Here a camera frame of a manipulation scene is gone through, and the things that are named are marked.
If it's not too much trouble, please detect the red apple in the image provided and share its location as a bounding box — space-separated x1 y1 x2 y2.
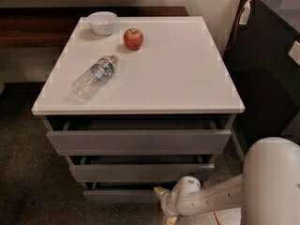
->
123 28 143 51

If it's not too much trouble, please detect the grey top drawer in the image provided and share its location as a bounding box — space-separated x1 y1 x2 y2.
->
47 129 232 156

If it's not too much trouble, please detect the dark wooden shelf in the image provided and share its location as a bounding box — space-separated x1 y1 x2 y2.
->
0 6 188 48

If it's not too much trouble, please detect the white bowl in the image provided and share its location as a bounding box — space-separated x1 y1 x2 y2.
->
87 11 117 36

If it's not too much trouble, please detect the white counter top cabinet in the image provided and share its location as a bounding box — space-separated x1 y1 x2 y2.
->
31 15 246 186

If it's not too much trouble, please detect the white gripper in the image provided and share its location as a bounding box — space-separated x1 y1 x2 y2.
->
154 176 201 225

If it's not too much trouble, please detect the grey bottom drawer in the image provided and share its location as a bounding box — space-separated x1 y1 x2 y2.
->
83 181 175 204

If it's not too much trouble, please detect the white wall outlet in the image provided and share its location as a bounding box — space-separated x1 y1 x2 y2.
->
289 41 300 66

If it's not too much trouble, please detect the grey drawer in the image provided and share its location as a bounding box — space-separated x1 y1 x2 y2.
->
69 155 215 183
83 181 175 204
47 129 232 156

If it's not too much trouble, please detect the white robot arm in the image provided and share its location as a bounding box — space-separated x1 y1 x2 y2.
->
154 137 300 225

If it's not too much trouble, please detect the clear plastic water bottle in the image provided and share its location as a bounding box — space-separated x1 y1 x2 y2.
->
72 54 119 100

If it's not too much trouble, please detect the orange cable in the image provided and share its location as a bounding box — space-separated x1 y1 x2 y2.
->
202 0 300 225

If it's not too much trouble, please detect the grey middle drawer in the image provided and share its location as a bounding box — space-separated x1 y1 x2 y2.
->
69 155 215 183

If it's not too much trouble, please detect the black side cabinet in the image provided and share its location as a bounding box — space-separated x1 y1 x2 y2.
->
223 0 300 144

